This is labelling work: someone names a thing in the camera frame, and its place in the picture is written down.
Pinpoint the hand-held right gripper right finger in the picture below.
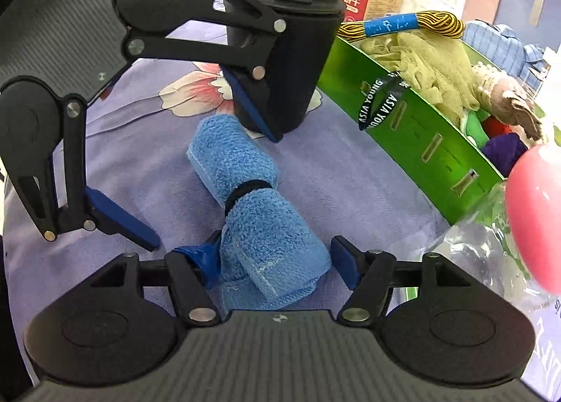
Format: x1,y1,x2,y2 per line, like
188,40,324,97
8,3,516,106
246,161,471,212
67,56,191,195
330,235,472,327

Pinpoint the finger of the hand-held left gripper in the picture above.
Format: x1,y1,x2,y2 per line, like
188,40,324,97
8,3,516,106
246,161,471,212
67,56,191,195
125,0,288,143
9,95,162,253

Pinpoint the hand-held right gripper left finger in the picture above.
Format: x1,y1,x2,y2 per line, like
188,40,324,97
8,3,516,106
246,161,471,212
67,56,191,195
90,231,224,327

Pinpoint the blue towel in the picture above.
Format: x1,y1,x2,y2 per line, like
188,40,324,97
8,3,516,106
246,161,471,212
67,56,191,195
188,115,331,310

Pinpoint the black cup with lid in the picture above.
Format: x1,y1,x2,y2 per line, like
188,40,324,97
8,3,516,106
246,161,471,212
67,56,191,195
225,0,347,133

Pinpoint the green cardboard box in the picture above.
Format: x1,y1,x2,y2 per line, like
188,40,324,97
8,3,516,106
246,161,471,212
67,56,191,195
316,36,555,227

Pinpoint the yellow black cord blue label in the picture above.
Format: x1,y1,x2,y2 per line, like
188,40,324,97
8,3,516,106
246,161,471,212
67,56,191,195
337,11,465,41

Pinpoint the purple floral bedsheet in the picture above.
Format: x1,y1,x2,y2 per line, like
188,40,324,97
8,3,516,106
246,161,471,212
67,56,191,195
0,0,561,402

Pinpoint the olive mesh bath sponge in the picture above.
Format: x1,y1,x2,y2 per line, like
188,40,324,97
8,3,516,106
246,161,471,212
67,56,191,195
359,29,483,128

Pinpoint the clear jar with pink lid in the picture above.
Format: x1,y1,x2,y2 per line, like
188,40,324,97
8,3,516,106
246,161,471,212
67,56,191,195
427,143,561,333

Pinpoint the pink knit cloth with pearls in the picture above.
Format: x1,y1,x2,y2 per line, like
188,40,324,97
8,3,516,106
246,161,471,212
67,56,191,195
471,62,546,142

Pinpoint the blue checkered cloth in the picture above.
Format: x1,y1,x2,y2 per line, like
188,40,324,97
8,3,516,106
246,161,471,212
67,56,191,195
456,0,561,91

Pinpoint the black lanyard strap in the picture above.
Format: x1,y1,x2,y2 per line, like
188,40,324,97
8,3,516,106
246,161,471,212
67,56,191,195
358,71,410,131

